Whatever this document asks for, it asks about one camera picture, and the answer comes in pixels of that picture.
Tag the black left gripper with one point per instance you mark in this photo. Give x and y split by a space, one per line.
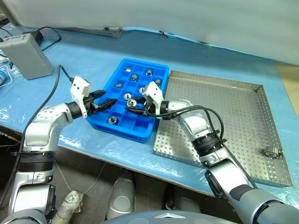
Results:
90 105

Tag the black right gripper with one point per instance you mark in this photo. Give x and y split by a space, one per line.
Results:
150 108

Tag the small metal roller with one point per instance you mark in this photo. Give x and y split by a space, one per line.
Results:
119 85
141 89
158 81
148 72
271 153
133 77
126 95
112 120
128 69
132 102

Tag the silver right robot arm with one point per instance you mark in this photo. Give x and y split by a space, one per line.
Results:
198 126

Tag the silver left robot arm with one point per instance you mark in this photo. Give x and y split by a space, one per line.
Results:
42 128

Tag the blue plastic compartment tray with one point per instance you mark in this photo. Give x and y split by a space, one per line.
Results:
142 130

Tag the flat perforated metal tray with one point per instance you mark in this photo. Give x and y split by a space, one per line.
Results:
100 31

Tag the perforated steel tray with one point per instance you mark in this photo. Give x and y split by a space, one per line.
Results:
245 112

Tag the blue plastic table cover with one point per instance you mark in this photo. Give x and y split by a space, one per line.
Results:
93 53

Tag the grey perforated metal box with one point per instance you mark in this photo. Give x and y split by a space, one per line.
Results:
28 56

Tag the grey rounded leg shell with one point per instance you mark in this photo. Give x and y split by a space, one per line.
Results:
184 203
121 198

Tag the blue and white small object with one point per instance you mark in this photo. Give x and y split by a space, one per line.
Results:
2 77

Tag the white taped cylinder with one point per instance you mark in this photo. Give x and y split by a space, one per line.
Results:
70 205

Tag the dark grey rounded body shell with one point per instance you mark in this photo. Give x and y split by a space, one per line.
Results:
163 218

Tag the brown cardboard mat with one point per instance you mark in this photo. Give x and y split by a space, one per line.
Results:
288 79

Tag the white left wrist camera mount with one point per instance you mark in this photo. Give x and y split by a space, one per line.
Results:
78 88

